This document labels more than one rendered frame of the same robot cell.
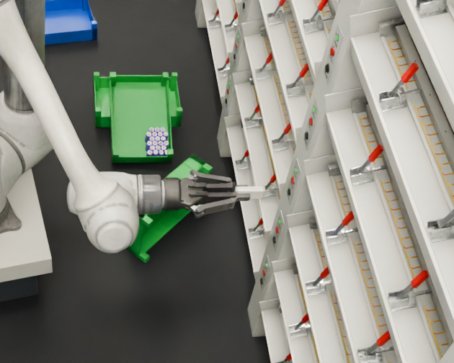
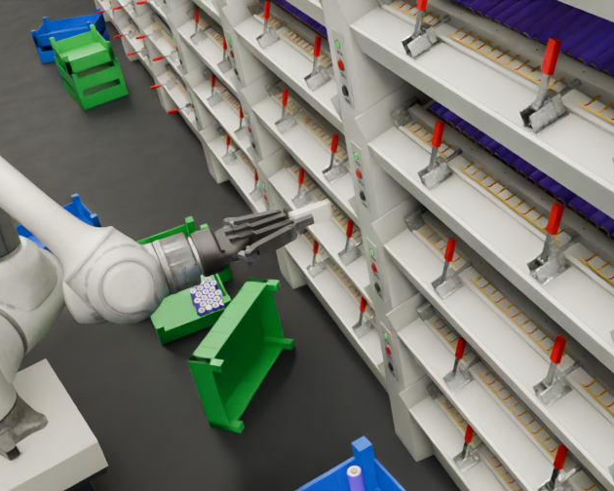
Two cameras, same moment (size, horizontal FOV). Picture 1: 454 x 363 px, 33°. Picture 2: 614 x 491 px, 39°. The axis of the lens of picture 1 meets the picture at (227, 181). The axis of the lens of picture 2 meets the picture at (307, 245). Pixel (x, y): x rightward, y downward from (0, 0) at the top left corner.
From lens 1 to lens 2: 0.63 m
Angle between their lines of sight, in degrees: 16
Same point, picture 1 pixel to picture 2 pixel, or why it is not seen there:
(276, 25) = (272, 46)
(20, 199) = (39, 394)
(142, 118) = not seen: hidden behind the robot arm
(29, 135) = (15, 290)
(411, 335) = (581, 143)
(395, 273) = (519, 100)
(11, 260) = (43, 464)
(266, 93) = (298, 140)
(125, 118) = not seen: hidden behind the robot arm
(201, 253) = (309, 395)
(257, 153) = (322, 226)
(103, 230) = (107, 280)
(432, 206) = not seen: outside the picture
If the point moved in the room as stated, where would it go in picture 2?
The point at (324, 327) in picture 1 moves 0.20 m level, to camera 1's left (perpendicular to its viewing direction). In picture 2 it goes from (482, 321) to (345, 348)
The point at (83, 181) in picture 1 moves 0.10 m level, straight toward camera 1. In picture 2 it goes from (62, 234) to (72, 270)
